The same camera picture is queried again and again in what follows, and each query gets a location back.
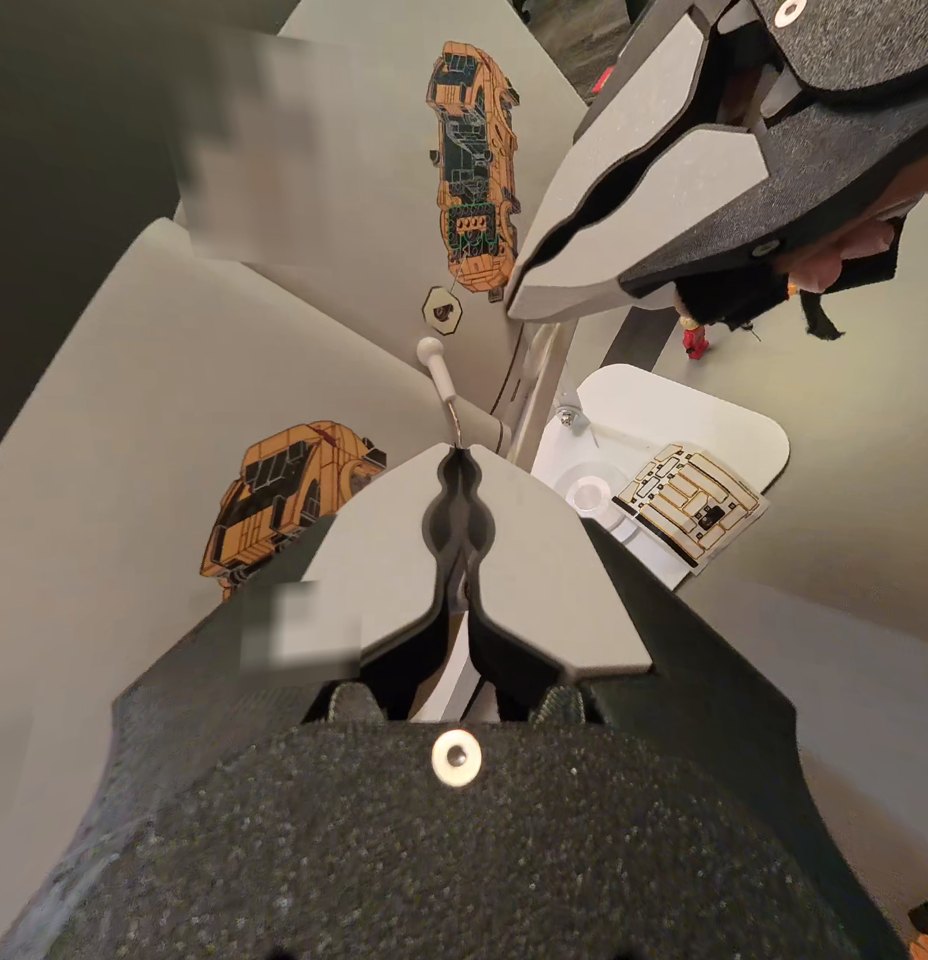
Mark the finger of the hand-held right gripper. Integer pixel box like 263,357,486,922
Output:
506,5,709,289
509,125,775,322

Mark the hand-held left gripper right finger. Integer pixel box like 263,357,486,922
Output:
467,444,654,679

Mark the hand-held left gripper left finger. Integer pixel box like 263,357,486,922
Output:
304,444,465,661

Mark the white ball-tipped page holder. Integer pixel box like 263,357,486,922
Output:
416,338,468,451

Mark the lego instruction booklet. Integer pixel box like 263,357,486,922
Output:
0,0,592,931

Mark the pile of small lego pieces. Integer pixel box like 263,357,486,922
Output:
905,855,928,943

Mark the red lego minifigure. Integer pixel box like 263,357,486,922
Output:
677,308,714,363

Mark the lego sticker sheet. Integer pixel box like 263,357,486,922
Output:
611,443,768,568

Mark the person's right hand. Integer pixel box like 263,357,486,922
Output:
787,150,928,297

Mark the white stand rod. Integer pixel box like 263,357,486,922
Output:
494,312,582,454

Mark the black panel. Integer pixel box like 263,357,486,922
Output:
0,0,300,459

